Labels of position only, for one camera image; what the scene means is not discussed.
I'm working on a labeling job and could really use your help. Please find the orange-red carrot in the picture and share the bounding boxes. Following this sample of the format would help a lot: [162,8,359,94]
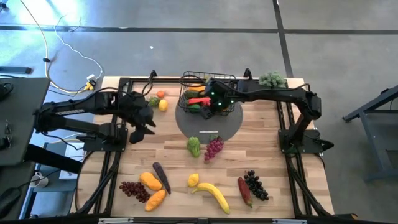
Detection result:
[187,97,212,106]

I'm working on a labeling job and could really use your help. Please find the yellow-orange mango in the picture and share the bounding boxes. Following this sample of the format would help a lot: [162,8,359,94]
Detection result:
[139,172,164,192]

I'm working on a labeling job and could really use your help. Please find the yellow floor cable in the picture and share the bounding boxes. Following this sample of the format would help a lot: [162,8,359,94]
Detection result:
[19,0,94,94]

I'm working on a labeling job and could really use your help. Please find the black flat floor bar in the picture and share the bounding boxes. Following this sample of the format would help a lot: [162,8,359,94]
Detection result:
[0,66,33,75]

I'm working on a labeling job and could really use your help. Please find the white booklet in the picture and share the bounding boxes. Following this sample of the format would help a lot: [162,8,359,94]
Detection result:
[63,142,86,159]

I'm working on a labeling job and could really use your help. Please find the black wire basket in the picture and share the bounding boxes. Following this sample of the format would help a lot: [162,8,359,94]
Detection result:
[178,70,237,116]

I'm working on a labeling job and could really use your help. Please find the grey round woven placemat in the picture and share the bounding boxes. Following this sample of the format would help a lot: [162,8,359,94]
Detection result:
[175,101,244,144]

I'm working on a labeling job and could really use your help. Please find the white mug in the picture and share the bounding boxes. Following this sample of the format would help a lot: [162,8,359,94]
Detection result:
[29,171,50,189]

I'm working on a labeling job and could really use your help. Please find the white floor cable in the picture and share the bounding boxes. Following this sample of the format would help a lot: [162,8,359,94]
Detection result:
[53,14,104,82]

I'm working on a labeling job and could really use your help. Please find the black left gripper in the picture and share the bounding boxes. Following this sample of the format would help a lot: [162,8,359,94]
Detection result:
[119,93,157,144]

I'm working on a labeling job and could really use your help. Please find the black desk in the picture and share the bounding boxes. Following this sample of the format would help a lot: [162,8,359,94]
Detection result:
[0,77,83,175]

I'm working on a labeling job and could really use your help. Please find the dark red chili pepper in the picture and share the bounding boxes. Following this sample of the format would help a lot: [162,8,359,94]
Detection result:
[238,176,254,208]

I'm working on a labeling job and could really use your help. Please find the dark purple eggplant toy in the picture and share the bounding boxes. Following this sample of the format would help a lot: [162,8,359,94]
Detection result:
[152,161,172,195]

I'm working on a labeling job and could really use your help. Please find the potted green plant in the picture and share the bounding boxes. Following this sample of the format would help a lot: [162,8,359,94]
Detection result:
[258,71,287,89]

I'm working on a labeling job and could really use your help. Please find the black grape bunch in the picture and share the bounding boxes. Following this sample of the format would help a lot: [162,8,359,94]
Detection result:
[244,169,271,202]

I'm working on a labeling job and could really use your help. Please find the grey metal cart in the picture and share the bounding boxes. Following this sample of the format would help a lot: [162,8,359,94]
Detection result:
[341,84,398,183]

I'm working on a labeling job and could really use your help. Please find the black table frame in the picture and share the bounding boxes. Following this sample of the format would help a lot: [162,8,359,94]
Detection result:
[70,70,358,220]

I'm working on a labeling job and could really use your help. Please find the black flat device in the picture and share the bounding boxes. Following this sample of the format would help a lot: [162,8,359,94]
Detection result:
[0,188,22,218]

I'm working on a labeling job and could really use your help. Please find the yellow banana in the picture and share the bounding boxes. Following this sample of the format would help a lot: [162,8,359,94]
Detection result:
[191,182,231,215]

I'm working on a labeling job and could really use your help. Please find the magenta grape bunch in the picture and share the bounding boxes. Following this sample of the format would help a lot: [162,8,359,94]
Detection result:
[203,134,224,165]

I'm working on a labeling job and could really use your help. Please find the dark red grape bunch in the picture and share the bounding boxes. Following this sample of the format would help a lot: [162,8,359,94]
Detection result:
[119,181,151,204]

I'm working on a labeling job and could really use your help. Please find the black desk gadget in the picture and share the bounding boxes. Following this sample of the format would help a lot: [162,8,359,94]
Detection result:
[0,119,13,152]
[0,82,15,102]

